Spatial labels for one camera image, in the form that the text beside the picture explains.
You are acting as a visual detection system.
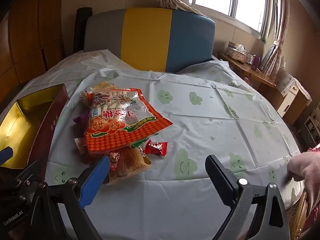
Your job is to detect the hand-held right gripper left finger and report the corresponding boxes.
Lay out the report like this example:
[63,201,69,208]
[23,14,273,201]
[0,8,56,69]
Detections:
[29,155,111,240]

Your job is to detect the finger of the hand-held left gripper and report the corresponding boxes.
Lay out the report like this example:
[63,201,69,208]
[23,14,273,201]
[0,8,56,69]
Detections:
[0,147,14,167]
[15,161,43,182]

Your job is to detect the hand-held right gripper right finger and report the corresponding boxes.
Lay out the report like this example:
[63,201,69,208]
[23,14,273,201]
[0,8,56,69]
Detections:
[205,154,292,240]

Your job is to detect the gold tin box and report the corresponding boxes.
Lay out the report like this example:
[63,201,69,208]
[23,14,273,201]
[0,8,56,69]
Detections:
[0,84,69,180]

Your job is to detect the clear cracker packet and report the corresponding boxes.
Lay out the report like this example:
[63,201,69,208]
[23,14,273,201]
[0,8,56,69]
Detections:
[120,145,153,182]

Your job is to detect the large red candy bag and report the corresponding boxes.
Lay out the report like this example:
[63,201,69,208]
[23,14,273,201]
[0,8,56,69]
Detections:
[84,87,174,155]

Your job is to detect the purple snack packet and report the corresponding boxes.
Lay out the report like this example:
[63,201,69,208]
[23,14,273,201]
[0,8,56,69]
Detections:
[72,110,90,126]

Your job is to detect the small red candy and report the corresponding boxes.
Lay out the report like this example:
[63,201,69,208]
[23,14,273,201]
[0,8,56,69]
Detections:
[144,140,168,157]

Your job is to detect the rice crispy bar packet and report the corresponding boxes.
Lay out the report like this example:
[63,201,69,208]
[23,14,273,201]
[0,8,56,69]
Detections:
[80,81,119,108]

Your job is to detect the cloud print tablecloth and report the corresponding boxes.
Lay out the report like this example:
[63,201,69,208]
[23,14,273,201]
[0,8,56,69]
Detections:
[15,49,304,240]

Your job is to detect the wicker chair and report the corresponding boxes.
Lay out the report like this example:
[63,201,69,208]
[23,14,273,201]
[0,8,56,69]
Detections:
[285,191,309,240]

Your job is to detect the pink fleece clothing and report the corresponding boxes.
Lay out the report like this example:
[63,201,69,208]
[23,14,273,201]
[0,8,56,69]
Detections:
[286,151,320,215]

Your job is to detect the wooden cabinet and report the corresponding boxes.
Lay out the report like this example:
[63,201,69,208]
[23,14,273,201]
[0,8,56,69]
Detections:
[276,80,313,125]

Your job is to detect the wooden desk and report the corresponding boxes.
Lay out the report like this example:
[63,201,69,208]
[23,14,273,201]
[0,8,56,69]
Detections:
[217,52,277,88]

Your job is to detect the floral cabinet cover cloth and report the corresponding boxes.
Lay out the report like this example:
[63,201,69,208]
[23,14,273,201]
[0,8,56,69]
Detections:
[275,69,300,98]

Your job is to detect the purple box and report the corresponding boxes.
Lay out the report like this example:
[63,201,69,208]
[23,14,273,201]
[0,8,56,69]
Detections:
[251,56,262,70]

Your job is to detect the patterned tissue box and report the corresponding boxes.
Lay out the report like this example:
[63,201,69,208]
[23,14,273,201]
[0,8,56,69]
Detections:
[226,44,250,62]

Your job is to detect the wooden wardrobe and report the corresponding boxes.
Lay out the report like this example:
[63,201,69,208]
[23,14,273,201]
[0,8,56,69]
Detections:
[0,0,66,100]

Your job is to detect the hanging floral curtain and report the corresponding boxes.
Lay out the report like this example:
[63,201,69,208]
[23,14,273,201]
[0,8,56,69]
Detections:
[260,0,288,75]

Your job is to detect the grey yellow blue headboard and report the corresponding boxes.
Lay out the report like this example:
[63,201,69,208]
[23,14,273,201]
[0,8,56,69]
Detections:
[84,7,216,73]

